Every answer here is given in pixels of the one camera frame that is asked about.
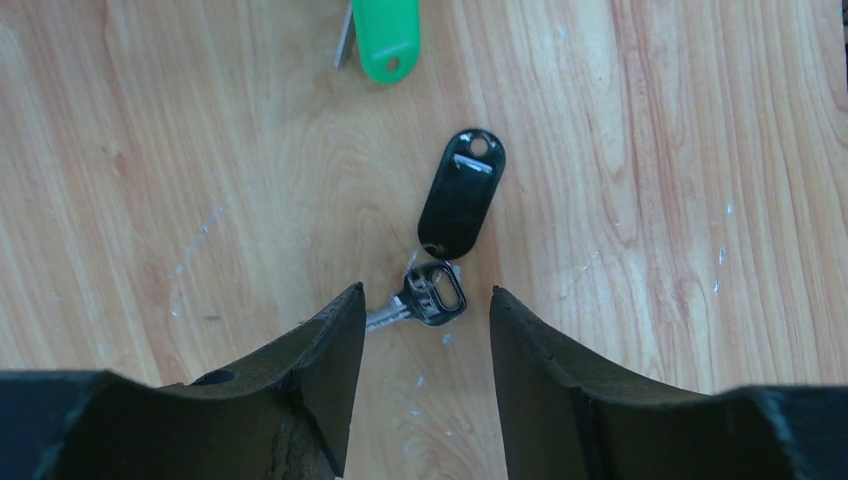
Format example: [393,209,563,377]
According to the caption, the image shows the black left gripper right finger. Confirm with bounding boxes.
[490,287,847,479]

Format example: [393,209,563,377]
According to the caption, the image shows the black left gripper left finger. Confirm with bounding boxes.
[1,283,366,479]

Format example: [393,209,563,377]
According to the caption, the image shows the key with black tag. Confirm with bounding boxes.
[365,128,507,333]

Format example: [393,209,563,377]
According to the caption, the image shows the green key tag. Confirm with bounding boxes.
[352,0,421,85]

